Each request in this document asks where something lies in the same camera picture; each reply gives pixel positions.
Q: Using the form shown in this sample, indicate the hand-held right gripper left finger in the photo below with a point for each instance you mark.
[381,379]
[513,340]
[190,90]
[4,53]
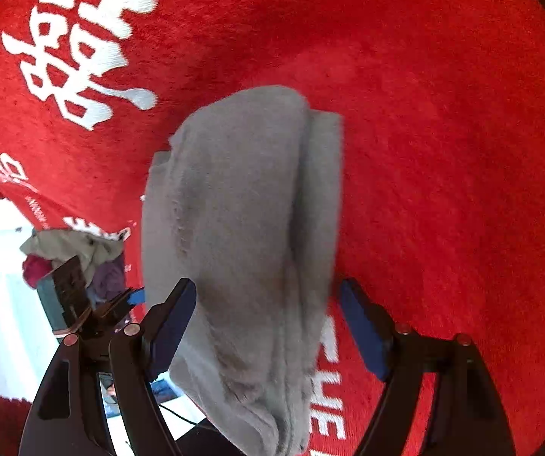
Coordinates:
[173,332]

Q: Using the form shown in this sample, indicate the purple cloth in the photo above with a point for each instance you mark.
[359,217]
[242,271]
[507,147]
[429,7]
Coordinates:
[111,276]

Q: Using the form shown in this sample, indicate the pile of colourful cloths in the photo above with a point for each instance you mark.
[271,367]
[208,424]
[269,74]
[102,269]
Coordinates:
[63,244]

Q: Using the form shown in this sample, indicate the grey fleece garment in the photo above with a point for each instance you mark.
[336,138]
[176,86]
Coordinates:
[244,223]

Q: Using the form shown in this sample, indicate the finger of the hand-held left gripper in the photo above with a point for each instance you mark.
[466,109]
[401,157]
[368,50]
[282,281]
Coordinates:
[120,305]

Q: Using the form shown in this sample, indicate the red mat with white print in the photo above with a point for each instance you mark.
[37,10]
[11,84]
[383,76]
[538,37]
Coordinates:
[443,152]

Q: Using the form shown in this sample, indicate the small red cloth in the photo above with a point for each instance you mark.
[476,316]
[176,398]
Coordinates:
[35,268]

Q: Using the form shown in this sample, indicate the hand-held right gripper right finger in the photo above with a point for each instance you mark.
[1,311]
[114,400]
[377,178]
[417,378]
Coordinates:
[362,330]

